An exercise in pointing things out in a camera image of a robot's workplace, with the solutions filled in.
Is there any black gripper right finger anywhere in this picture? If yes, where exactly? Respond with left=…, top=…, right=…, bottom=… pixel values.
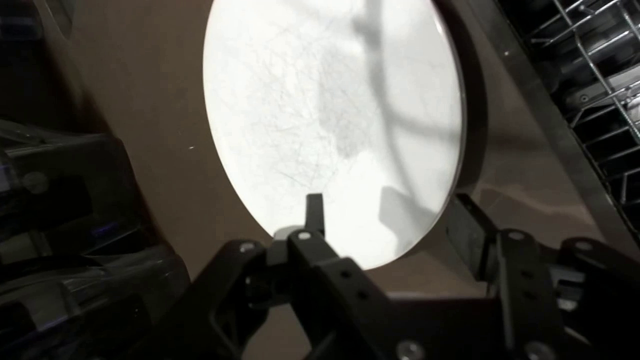
left=446, top=193, right=640, bottom=360

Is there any black and steel stove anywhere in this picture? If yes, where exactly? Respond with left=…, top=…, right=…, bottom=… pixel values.
left=0, top=118, right=197, bottom=360

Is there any white round plate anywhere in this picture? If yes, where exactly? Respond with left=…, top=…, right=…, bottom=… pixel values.
left=202, top=0, right=466, bottom=273

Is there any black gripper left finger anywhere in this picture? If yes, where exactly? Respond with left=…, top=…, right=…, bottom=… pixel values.
left=132, top=193, right=417, bottom=360

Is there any wire dishwasher rack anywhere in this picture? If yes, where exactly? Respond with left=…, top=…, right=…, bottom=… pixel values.
left=509, top=0, right=640, bottom=228

